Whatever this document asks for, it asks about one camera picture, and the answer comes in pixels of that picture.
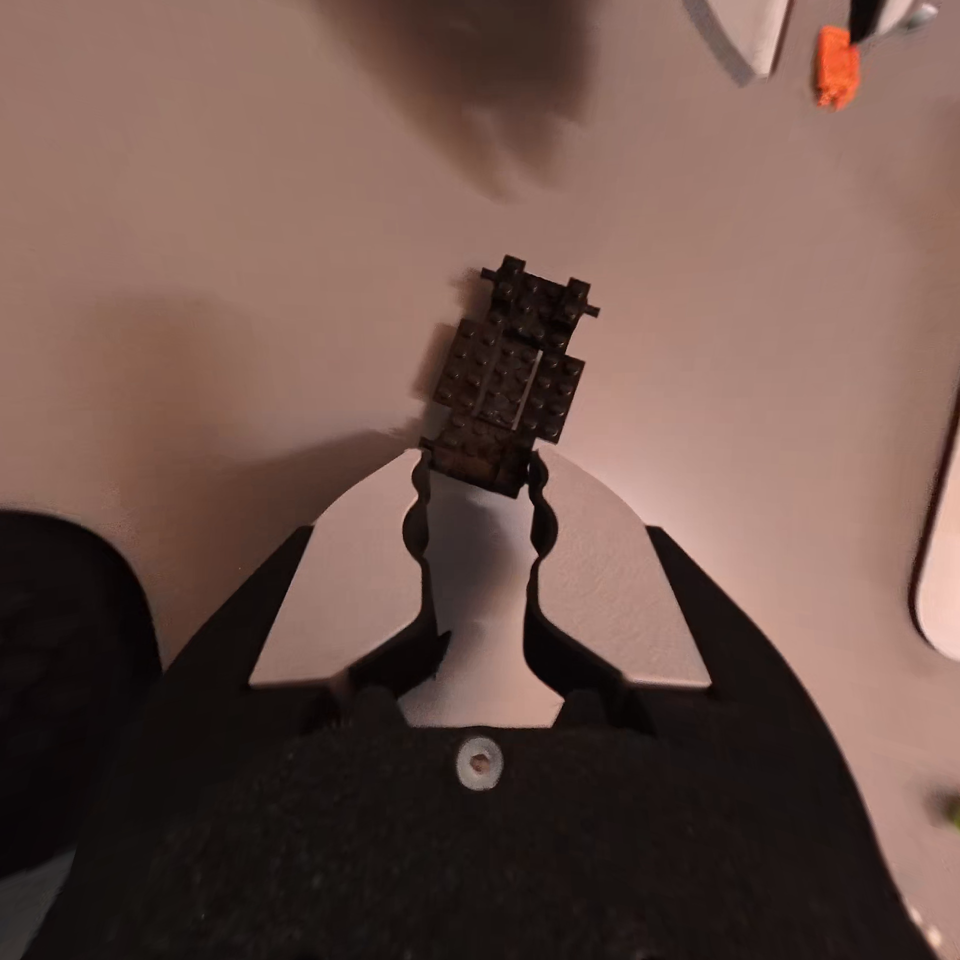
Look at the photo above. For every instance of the black lego chassis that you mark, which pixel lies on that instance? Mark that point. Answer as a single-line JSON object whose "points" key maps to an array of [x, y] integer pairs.
{"points": [[503, 376]]}

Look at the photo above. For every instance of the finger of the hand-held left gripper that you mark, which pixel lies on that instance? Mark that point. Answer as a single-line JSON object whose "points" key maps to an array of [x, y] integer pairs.
{"points": [[750, 30], [900, 12]]}

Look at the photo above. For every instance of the pile of lego pieces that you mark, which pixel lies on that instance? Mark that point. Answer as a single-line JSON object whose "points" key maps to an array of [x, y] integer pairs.
{"points": [[838, 67]]}

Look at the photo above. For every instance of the white book stand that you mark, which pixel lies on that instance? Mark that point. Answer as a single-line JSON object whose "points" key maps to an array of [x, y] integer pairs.
{"points": [[942, 555]]}

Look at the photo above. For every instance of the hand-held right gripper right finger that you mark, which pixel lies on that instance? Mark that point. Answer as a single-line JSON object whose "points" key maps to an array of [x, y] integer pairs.
{"points": [[622, 600]]}

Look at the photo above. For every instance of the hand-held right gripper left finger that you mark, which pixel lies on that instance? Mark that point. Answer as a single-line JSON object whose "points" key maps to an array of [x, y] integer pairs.
{"points": [[338, 600]]}

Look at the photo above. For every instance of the black round cushion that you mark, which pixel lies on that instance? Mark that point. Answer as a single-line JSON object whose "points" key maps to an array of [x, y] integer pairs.
{"points": [[67, 691]]}

